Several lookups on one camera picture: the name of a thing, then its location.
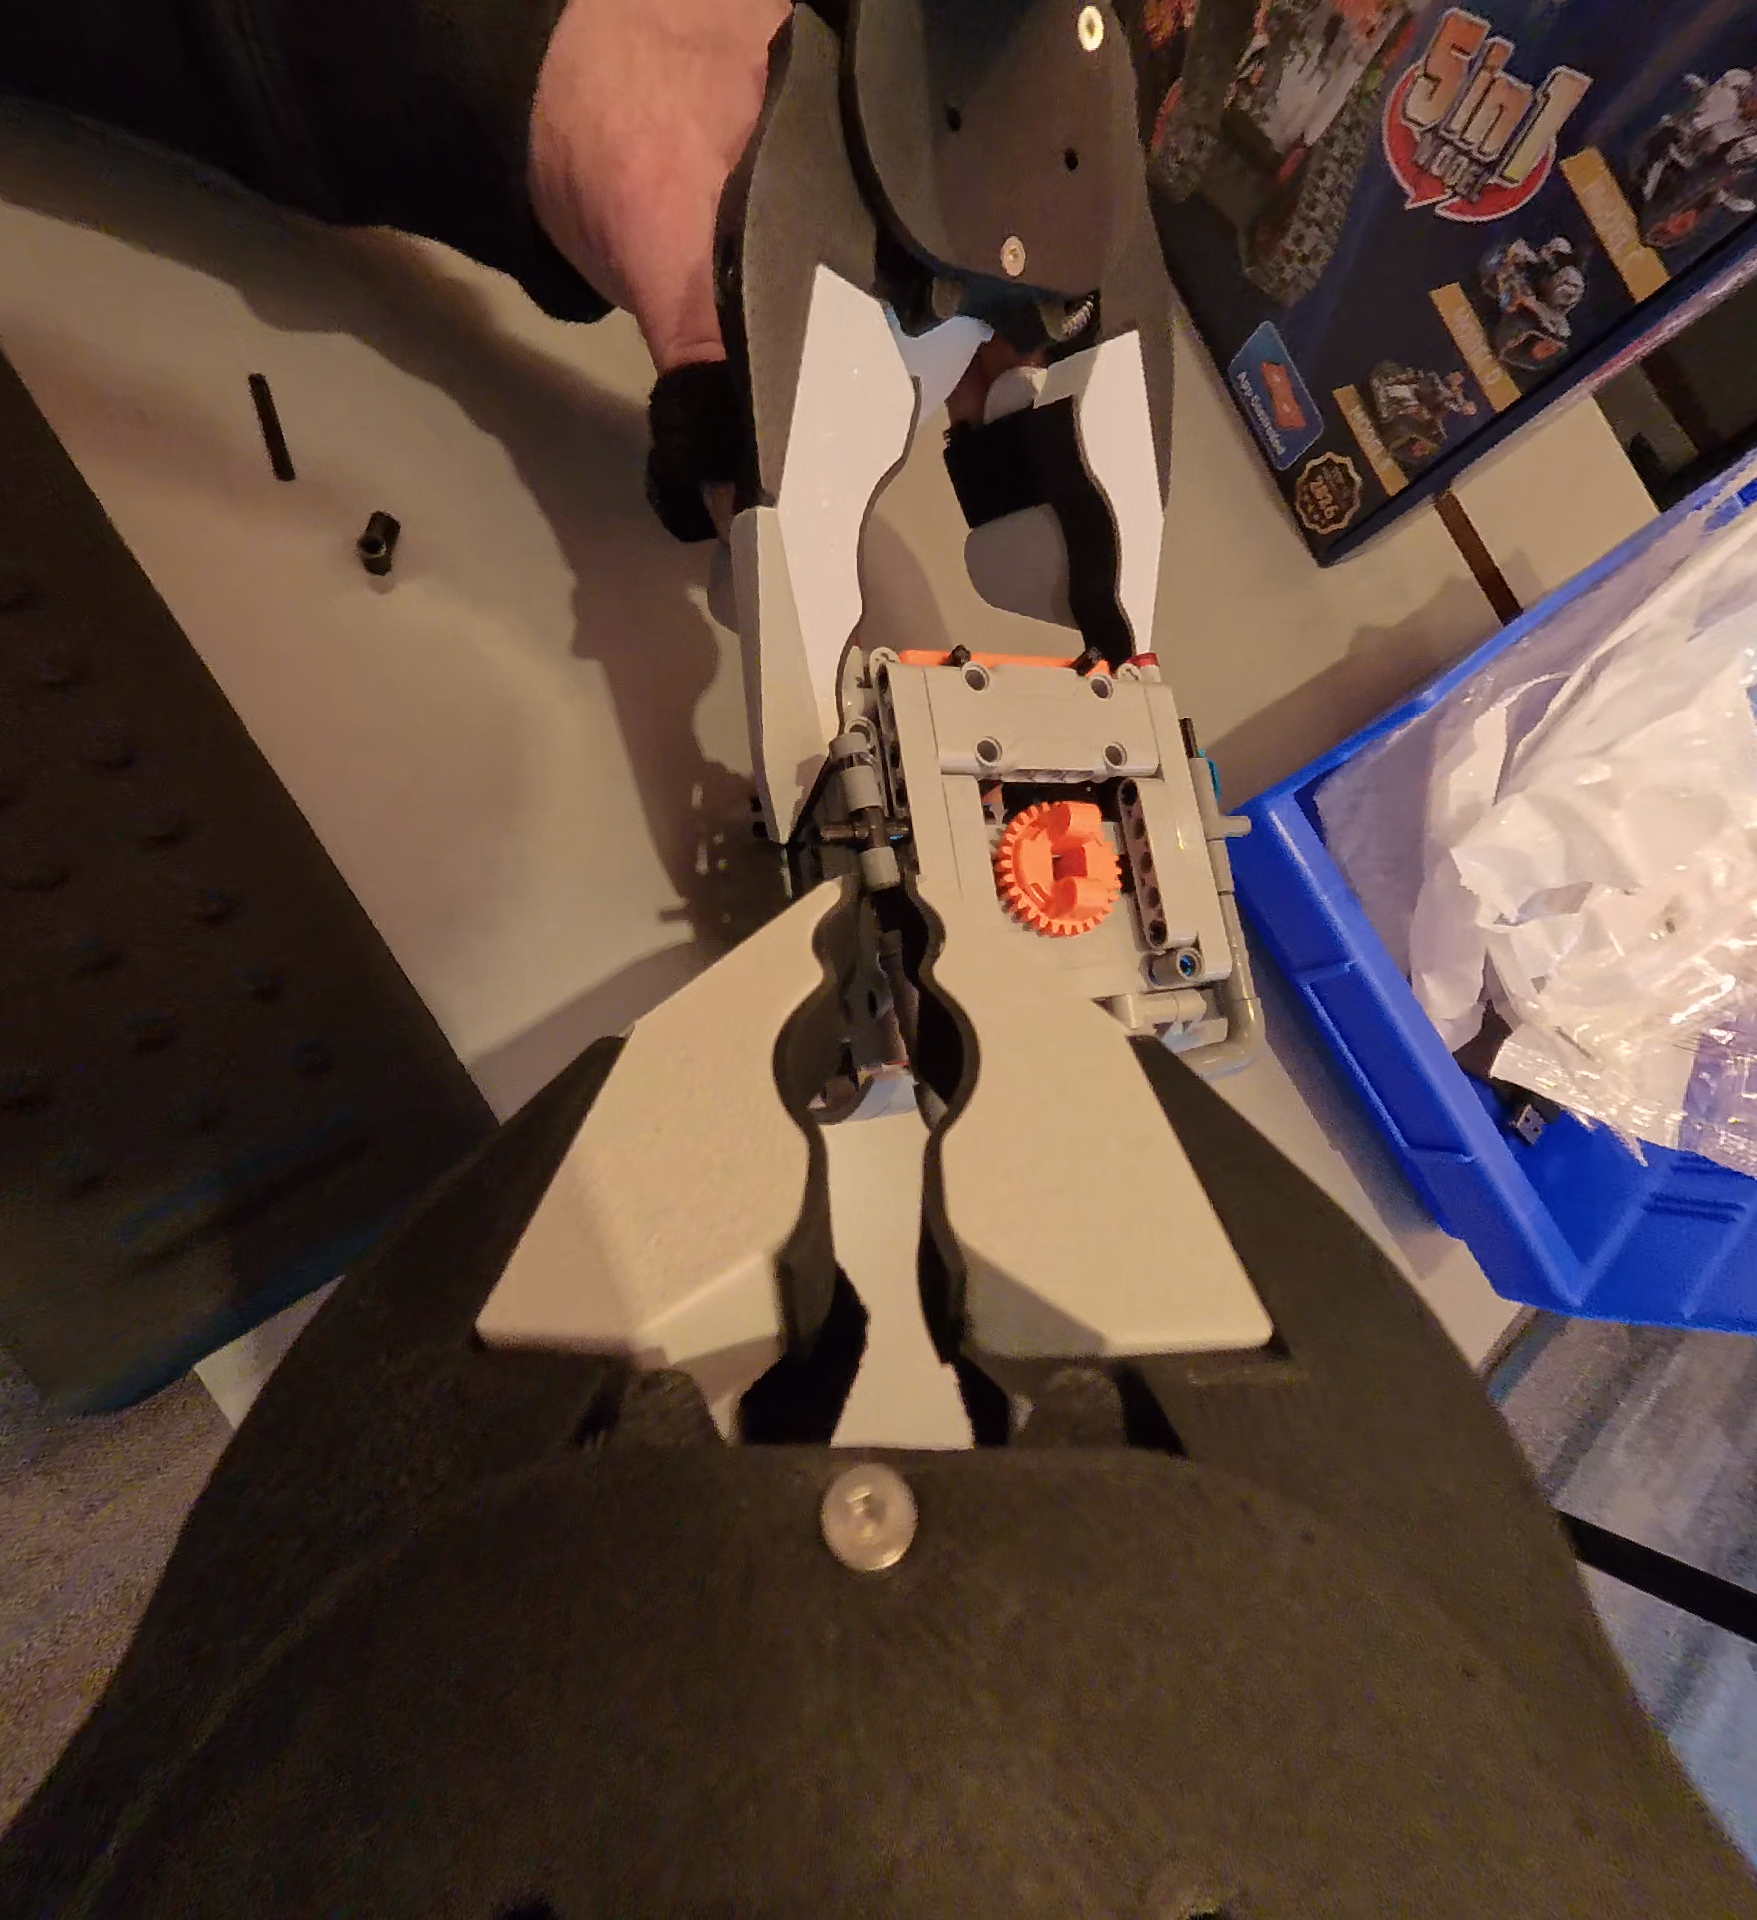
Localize grey toy brick model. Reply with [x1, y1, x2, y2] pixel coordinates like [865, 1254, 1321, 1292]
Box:
[789, 640, 1270, 1086]

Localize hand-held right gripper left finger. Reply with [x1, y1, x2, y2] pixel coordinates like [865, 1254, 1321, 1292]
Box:
[480, 879, 854, 1405]

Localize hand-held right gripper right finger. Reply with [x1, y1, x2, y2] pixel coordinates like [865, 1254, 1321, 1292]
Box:
[903, 879, 1279, 1412]

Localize person's left forearm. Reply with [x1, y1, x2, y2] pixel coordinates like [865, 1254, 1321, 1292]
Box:
[0, 0, 625, 323]

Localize person's left hand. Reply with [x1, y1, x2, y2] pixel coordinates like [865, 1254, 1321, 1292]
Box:
[529, 0, 797, 376]

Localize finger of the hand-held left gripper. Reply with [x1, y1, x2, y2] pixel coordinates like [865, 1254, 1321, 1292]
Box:
[728, 264, 991, 847]
[954, 325, 1180, 661]

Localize robot kit box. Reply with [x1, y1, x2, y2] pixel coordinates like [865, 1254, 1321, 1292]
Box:
[1143, 0, 1757, 566]

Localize clear plastic bags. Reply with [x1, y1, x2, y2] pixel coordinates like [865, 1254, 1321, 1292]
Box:
[1409, 446, 1757, 1201]

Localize blue plastic bin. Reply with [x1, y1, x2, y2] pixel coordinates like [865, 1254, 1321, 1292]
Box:
[1225, 451, 1757, 1344]

